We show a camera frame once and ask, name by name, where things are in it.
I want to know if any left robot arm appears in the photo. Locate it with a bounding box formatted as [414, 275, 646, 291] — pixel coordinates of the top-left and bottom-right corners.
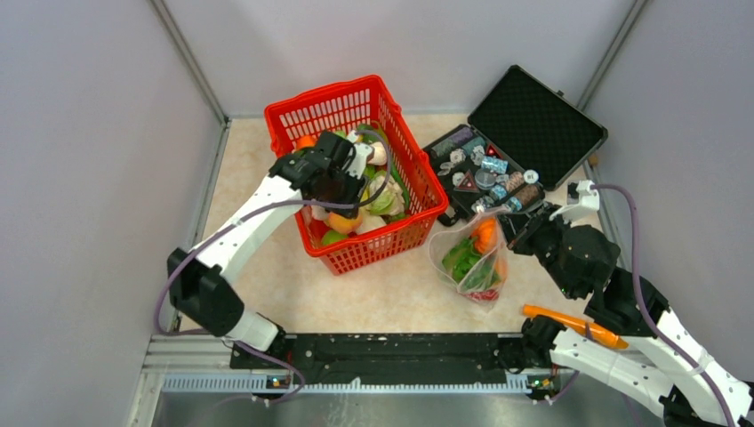
[168, 131, 374, 368]

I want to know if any peach fruit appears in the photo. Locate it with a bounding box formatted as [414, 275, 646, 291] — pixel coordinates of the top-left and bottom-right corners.
[326, 212, 363, 235]

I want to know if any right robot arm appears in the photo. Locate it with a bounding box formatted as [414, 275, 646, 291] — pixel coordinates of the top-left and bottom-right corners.
[499, 204, 753, 426]

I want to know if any red chili pepper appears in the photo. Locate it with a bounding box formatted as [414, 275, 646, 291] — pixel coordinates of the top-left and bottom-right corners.
[467, 289, 500, 303]

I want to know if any small green cabbage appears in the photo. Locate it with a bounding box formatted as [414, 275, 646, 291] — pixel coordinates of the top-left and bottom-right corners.
[320, 230, 349, 246]

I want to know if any green lettuce head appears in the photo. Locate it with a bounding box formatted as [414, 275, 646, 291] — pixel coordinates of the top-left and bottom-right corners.
[441, 237, 503, 294]

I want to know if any white cauliflower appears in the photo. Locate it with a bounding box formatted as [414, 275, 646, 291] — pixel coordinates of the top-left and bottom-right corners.
[366, 171, 405, 217]

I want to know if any orange handled tool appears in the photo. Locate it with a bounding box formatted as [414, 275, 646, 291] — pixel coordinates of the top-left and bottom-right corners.
[522, 304, 629, 350]

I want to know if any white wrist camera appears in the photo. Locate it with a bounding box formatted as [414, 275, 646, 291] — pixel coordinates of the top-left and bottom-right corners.
[345, 130, 374, 179]
[549, 180, 600, 224]

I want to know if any black poker chip case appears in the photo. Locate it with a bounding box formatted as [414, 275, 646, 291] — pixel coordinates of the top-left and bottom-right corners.
[424, 65, 608, 227]

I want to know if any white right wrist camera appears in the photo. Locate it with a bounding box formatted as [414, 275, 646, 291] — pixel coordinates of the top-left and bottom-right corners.
[549, 180, 600, 224]

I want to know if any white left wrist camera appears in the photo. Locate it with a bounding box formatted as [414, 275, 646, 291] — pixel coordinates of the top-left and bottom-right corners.
[345, 130, 374, 179]

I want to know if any red triangle dealer card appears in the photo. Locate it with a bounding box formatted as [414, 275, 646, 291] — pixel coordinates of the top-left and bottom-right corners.
[452, 171, 479, 193]

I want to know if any clear round dealer button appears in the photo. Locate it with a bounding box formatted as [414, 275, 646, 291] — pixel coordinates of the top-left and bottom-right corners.
[474, 169, 497, 190]

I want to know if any clear zip top bag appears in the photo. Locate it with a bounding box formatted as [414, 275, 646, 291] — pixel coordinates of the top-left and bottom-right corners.
[429, 207, 510, 308]

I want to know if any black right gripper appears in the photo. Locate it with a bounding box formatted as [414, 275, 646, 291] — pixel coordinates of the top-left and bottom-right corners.
[494, 200, 580, 299]

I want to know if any red plastic basket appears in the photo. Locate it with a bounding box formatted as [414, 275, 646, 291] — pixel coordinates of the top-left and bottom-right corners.
[263, 74, 450, 277]

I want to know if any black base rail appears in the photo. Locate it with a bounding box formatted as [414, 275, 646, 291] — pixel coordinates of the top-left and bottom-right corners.
[229, 333, 582, 387]

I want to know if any orange mini pumpkin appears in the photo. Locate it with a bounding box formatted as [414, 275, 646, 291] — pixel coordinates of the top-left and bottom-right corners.
[470, 218, 498, 255]

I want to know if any pale napa cabbage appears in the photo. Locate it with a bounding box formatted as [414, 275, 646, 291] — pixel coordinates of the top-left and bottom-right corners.
[355, 211, 387, 235]

